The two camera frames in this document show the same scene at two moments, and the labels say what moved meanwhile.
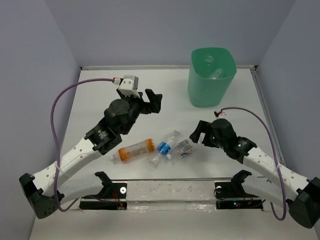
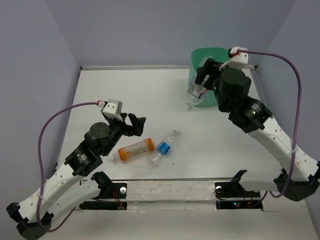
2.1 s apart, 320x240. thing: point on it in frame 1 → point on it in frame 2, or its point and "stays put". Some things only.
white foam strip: x=176 y=190 stays put
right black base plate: x=233 y=195 stays put
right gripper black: x=202 y=126 → x=211 y=68
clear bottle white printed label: x=184 y=147 → x=196 y=93
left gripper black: x=147 y=108 → x=130 y=130
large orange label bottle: x=134 y=150 stays put
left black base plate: x=113 y=197 stays put
